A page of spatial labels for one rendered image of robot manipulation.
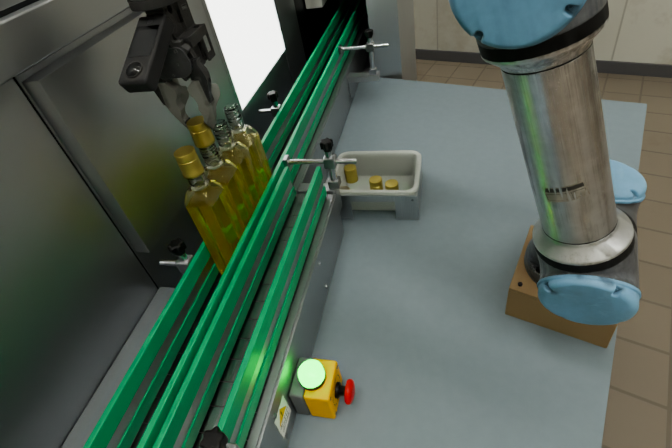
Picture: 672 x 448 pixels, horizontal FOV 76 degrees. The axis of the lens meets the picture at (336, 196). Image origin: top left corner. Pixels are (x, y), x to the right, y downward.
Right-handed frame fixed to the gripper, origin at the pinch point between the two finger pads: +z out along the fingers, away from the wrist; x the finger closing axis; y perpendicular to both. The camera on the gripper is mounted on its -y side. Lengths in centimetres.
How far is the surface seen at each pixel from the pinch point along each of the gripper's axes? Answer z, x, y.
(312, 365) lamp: 32.2, -19.0, -23.4
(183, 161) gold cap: 2.3, -0.1, -7.3
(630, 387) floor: 117, -99, 23
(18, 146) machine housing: -7.9, 15.4, -17.4
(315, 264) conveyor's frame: 30.2, -15.5, -3.8
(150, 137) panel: 3.5, 12.0, 2.1
